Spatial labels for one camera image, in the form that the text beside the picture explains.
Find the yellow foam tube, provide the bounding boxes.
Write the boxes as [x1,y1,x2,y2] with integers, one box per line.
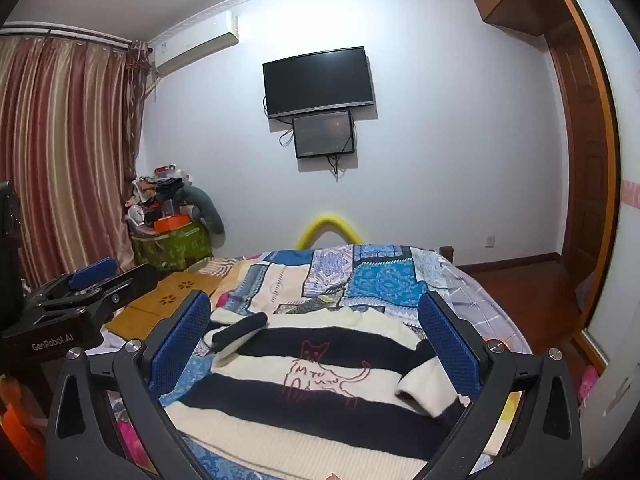
[295,213,368,251]

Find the small wall monitor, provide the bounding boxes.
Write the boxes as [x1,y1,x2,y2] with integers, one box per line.
[292,110,356,160]

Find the orange box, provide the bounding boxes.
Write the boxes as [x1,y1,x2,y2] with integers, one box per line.
[153,214,193,234]

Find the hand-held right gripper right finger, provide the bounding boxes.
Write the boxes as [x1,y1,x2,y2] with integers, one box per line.
[417,290,583,480]

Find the grey bed sheet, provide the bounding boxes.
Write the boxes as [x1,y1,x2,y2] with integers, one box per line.
[435,252,533,356]

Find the pile of clothes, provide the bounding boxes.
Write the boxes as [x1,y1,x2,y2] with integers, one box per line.
[125,162,196,236]

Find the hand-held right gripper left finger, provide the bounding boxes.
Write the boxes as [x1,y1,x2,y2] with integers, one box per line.
[45,290,213,480]

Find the wall television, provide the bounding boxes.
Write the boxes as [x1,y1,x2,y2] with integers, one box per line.
[262,46,376,120]

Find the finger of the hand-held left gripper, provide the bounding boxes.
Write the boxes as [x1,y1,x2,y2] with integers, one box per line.
[34,264,163,330]
[22,257,121,311]

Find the white curtain rail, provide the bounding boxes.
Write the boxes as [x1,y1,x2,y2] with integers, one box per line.
[0,21,151,51]

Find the pink object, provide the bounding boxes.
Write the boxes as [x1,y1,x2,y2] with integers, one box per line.
[577,365,598,406]

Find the striped pink curtain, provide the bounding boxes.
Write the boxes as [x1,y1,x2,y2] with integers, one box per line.
[0,35,153,286]

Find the grey plush toy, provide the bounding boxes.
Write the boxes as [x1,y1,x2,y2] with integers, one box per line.
[180,185,226,235]

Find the white air conditioner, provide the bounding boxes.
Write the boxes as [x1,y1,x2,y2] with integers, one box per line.
[152,10,241,77]

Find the black monitor cables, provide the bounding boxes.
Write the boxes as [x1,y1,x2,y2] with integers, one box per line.
[325,154,351,180]

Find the cream navy striped sweater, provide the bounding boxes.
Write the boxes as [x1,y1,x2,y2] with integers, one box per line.
[159,306,473,467]

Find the orange cloth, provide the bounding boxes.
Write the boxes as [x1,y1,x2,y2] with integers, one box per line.
[0,375,46,480]

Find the orange yellow plush blanket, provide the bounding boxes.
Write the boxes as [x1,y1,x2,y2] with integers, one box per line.
[190,255,523,461]

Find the white wood-framed wardrobe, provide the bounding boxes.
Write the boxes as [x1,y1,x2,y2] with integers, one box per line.
[542,0,640,431]

